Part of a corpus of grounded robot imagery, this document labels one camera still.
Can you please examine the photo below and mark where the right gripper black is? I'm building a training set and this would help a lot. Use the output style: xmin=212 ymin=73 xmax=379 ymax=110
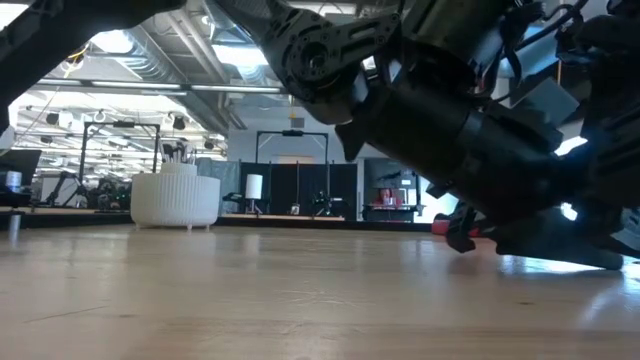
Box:
xmin=439 ymin=54 xmax=640 ymax=272

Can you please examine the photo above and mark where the red desk lamp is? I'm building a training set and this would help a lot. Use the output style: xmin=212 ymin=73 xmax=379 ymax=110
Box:
xmin=431 ymin=212 xmax=489 ymax=238

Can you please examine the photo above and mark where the person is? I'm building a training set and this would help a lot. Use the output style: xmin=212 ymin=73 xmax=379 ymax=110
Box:
xmin=370 ymin=186 xmax=405 ymax=207

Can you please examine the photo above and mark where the black partition panel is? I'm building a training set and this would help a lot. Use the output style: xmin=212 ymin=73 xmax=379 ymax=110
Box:
xmin=239 ymin=161 xmax=359 ymax=221

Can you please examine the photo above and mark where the wooden background table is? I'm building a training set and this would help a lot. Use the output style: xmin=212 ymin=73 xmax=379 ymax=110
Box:
xmin=0 ymin=206 xmax=132 ymax=216
xmin=221 ymin=213 xmax=347 ymax=223

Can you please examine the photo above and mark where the white cylinder lamp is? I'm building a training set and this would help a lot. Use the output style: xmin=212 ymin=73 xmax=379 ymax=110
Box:
xmin=244 ymin=173 xmax=265 ymax=216

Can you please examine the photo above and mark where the grey partition panel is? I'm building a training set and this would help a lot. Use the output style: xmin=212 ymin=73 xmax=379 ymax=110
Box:
xmin=195 ymin=157 xmax=242 ymax=217

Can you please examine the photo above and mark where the white ribbed brush holder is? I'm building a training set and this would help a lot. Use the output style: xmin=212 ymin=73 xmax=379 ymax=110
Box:
xmin=130 ymin=162 xmax=222 ymax=233

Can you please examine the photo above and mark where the long overhead light bar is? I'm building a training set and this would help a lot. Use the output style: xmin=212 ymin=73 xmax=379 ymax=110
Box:
xmin=34 ymin=77 xmax=284 ymax=96

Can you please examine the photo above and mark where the black monitor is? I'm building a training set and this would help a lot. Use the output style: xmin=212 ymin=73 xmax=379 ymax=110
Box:
xmin=0 ymin=148 xmax=43 ymax=187

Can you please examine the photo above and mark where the white cup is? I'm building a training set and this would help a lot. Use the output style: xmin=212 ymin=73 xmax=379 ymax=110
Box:
xmin=4 ymin=170 xmax=24 ymax=194

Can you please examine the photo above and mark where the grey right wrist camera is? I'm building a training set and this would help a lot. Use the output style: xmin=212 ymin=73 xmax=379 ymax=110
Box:
xmin=514 ymin=76 xmax=581 ymax=129

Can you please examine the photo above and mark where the black metal frame rig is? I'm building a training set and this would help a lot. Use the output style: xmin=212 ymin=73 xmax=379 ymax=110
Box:
xmin=74 ymin=120 xmax=162 ymax=209
xmin=255 ymin=129 xmax=331 ymax=217

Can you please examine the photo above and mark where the black overhead camera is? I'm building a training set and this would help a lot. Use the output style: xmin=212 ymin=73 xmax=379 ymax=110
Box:
xmin=62 ymin=44 xmax=89 ymax=69

